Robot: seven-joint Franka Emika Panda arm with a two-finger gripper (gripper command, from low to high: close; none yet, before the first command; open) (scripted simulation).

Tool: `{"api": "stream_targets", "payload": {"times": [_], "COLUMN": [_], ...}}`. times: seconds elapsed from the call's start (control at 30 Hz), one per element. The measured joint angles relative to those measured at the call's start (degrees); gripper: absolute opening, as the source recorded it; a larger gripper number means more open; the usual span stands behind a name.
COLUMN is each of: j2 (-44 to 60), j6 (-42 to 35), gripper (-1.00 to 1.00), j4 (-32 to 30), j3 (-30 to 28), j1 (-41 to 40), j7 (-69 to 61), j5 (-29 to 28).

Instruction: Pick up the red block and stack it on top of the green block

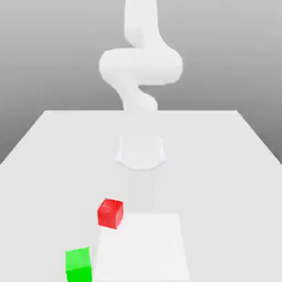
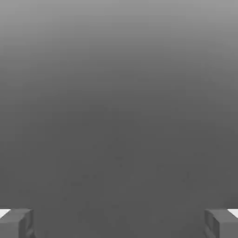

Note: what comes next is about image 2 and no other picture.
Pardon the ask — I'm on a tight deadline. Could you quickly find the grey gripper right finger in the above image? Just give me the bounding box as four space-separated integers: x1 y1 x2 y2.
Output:
204 208 238 238

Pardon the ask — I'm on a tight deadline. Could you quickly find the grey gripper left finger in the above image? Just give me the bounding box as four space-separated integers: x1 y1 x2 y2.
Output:
0 208 35 238

